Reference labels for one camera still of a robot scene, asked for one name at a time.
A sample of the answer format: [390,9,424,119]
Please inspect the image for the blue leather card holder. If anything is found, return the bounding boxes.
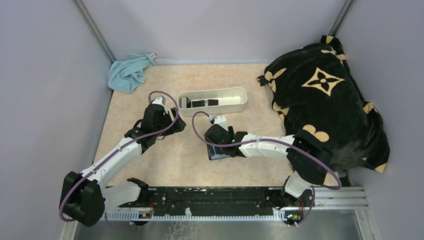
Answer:
[206,145,231,161]

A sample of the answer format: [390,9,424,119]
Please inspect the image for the black VIP credit card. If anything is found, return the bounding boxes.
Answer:
[191,99,219,108]

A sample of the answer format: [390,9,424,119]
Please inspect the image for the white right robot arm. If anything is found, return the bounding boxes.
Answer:
[204,115,332,200]

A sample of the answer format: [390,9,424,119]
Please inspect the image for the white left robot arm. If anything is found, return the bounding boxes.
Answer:
[59,92,186,227]

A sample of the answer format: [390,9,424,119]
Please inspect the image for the white oval plastic bin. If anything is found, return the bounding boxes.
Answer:
[177,87,248,117]

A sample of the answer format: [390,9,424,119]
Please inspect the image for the light blue cloth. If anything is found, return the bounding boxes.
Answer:
[107,52,158,94]

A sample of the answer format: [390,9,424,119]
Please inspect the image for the black gold patterned blanket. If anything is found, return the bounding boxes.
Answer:
[257,35,390,173]

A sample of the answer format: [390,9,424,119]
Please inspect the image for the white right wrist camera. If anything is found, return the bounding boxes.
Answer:
[211,115,229,131]

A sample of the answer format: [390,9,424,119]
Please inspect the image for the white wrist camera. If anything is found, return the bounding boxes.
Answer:
[150,95,166,108]
[211,115,229,131]

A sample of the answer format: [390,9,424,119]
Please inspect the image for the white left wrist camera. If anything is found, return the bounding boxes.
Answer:
[150,95,166,108]

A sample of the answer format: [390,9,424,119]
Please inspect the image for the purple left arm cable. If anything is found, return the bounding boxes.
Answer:
[58,90,180,231]

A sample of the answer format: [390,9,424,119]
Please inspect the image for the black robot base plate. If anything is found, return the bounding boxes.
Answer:
[121,186,313,219]

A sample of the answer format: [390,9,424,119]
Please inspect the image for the aluminium frame rail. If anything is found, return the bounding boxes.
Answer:
[99,186,369,222]

